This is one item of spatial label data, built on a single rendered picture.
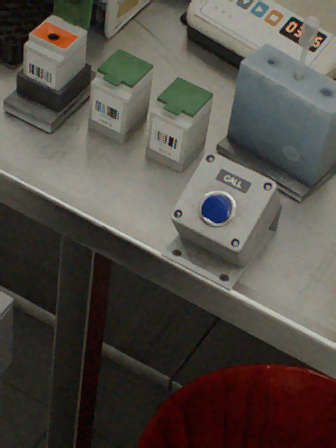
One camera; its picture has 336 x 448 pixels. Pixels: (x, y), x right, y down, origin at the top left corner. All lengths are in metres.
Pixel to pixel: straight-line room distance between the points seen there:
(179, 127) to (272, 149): 0.09
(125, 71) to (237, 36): 0.16
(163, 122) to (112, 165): 0.07
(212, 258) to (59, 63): 0.23
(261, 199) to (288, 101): 0.12
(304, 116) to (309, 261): 0.13
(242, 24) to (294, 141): 0.18
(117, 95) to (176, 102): 0.06
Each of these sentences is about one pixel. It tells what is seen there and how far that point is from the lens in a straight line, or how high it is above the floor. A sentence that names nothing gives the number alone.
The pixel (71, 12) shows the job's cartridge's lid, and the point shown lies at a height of 0.96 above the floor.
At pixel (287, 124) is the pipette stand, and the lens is 1.13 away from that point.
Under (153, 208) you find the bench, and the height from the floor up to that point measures 0.88.
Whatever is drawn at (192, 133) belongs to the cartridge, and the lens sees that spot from 1.13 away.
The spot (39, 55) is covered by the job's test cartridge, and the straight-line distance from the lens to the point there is 1.16.
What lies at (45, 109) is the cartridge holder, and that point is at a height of 0.89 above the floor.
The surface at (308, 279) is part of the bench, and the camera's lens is 1.08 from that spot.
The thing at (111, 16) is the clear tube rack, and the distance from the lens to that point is 1.28.
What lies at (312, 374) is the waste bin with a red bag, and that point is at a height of 0.44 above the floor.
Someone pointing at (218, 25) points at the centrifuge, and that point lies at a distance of 1.27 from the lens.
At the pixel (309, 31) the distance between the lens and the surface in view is 1.08.
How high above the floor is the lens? 1.67
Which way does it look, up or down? 46 degrees down
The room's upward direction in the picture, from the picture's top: 9 degrees clockwise
